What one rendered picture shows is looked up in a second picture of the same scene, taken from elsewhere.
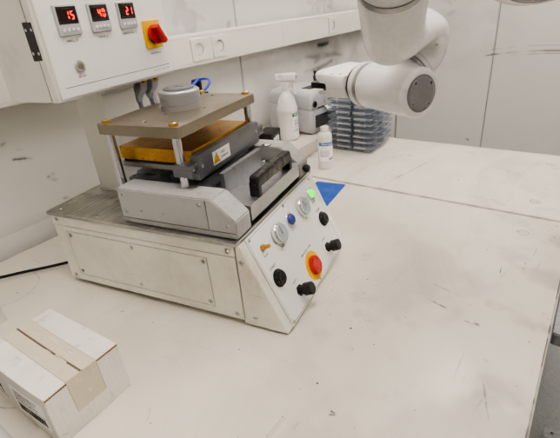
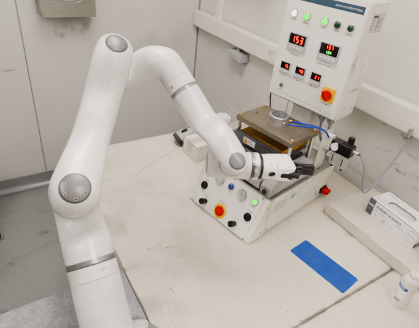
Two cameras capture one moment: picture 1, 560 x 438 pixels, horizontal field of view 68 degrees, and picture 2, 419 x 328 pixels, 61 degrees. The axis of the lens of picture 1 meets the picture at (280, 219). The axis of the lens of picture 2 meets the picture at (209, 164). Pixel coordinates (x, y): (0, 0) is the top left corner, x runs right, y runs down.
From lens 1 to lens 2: 1.53 m
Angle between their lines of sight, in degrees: 88
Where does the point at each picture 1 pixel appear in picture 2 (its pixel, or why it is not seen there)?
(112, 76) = (293, 97)
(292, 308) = (197, 196)
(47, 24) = (277, 65)
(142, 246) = not seen: hidden behind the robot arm
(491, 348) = (135, 243)
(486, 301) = (157, 263)
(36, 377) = (194, 136)
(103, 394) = (190, 154)
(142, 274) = not seen: hidden behind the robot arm
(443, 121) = not seen: outside the picture
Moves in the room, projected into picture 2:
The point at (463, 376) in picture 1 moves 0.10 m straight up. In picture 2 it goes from (132, 227) to (131, 207)
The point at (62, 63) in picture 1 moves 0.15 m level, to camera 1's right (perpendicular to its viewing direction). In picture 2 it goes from (275, 79) to (267, 91)
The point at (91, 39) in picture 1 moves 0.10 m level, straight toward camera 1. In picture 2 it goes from (292, 79) to (267, 76)
